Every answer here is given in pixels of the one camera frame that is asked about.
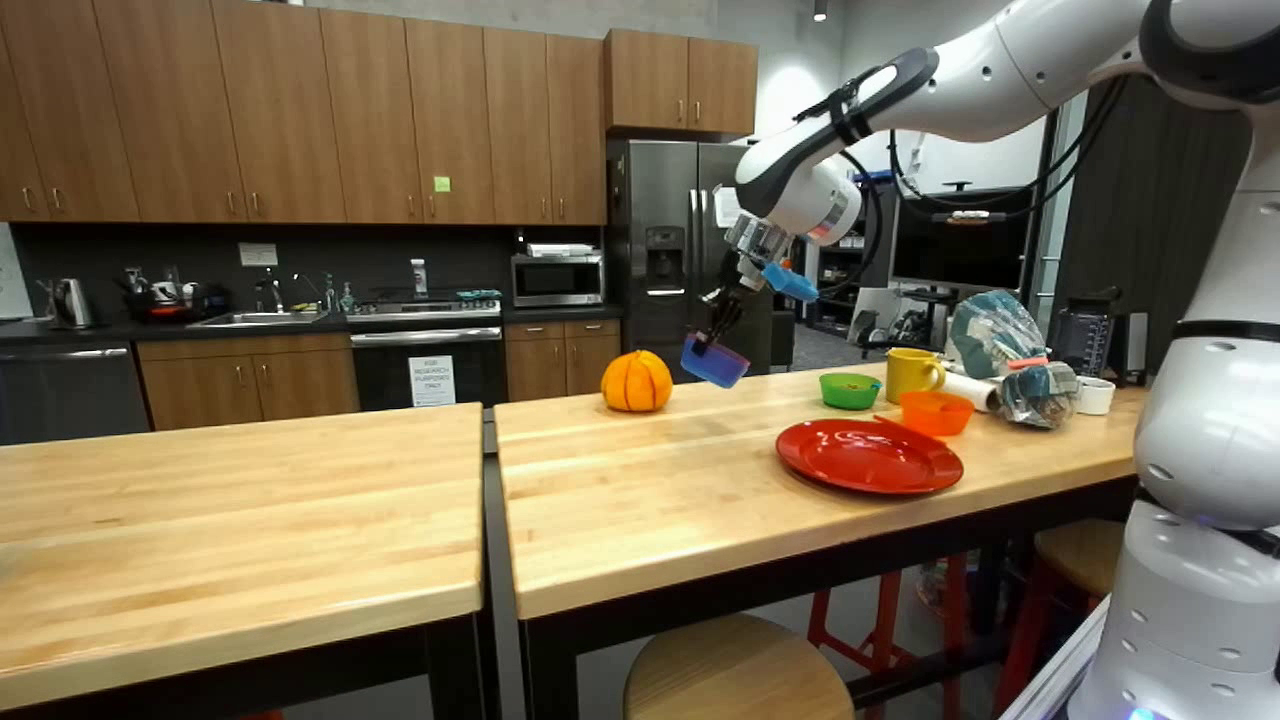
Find white paper roll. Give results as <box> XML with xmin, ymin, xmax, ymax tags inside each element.
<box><xmin>944</xmin><ymin>372</ymin><xmax>996</xmax><ymax>414</ymax></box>

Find microwave oven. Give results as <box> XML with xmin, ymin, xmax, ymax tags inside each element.
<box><xmin>512</xmin><ymin>255</ymin><xmax>602</xmax><ymax>308</ymax></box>

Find wooden cabinet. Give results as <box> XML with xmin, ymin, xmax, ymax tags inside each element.
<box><xmin>135</xmin><ymin>333</ymin><xmax>356</xmax><ymax>429</ymax></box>
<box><xmin>505</xmin><ymin>320</ymin><xmax>620</xmax><ymax>401</ymax></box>

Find stainless steel refrigerator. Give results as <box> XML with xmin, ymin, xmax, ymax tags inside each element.
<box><xmin>608</xmin><ymin>140</ymin><xmax>743</xmax><ymax>379</ymax></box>

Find silver electric kettle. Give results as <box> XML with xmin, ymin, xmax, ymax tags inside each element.
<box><xmin>52</xmin><ymin>278</ymin><xmax>91</xmax><ymax>329</ymax></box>

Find orange plastic bowl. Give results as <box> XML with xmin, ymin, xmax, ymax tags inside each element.
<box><xmin>900</xmin><ymin>392</ymin><xmax>970</xmax><ymax>437</ymax></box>

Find cabinet above refrigerator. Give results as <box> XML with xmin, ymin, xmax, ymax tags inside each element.
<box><xmin>602</xmin><ymin>29</ymin><xmax>756</xmax><ymax>135</ymax></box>

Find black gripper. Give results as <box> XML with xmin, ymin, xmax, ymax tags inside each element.
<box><xmin>703</xmin><ymin>216</ymin><xmax>789</xmax><ymax>345</ymax></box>

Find wooden stool right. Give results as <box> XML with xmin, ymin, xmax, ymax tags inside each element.
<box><xmin>996</xmin><ymin>519</ymin><xmax>1125</xmax><ymax>708</ymax></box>

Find red metal stool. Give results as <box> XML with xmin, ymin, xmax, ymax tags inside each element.
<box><xmin>807</xmin><ymin>556</ymin><xmax>966</xmax><ymax>675</ymax></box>

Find red plate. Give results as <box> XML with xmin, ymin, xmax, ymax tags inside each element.
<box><xmin>774</xmin><ymin>422</ymin><xmax>963</xmax><ymax>497</ymax></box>

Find round wooden stool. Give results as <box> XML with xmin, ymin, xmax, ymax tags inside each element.
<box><xmin>624</xmin><ymin>618</ymin><xmax>855</xmax><ymax>720</ymax></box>

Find black dishwasher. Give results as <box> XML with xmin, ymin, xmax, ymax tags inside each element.
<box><xmin>0</xmin><ymin>345</ymin><xmax>149</xmax><ymax>445</ymax></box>

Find green plastic bowl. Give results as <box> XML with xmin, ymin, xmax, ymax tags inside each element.
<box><xmin>821</xmin><ymin>372</ymin><xmax>878</xmax><ymax>414</ymax></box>

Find purple plastic bowl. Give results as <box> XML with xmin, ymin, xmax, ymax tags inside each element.
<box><xmin>681</xmin><ymin>333</ymin><xmax>748</xmax><ymax>387</ymax></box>

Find lower wooden cabinet right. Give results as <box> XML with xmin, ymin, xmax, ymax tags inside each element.
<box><xmin>505</xmin><ymin>320</ymin><xmax>620</xmax><ymax>401</ymax></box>

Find crumpled plastic bag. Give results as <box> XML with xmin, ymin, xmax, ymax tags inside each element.
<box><xmin>944</xmin><ymin>288</ymin><xmax>1077</xmax><ymax>433</ymax></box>

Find kitchen sink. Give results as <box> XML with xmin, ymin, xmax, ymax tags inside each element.
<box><xmin>188</xmin><ymin>314</ymin><xmax>322</xmax><ymax>333</ymax></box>

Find white tape roll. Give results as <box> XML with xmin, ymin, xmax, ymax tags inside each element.
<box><xmin>1071</xmin><ymin>378</ymin><xmax>1117</xmax><ymax>418</ymax></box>

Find lower wooden cabinet left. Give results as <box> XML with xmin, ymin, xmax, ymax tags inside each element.
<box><xmin>135</xmin><ymin>333</ymin><xmax>356</xmax><ymax>429</ymax></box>

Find orange pumpkin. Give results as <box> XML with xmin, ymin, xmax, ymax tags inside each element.
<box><xmin>600</xmin><ymin>350</ymin><xmax>671</xmax><ymax>414</ymax></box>

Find yellow mug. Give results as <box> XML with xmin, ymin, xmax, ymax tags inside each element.
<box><xmin>888</xmin><ymin>350</ymin><xmax>944</xmax><ymax>403</ymax></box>

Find upper wooden cabinets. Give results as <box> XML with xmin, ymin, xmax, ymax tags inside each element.
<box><xmin>0</xmin><ymin>0</ymin><xmax>602</xmax><ymax>226</ymax></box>

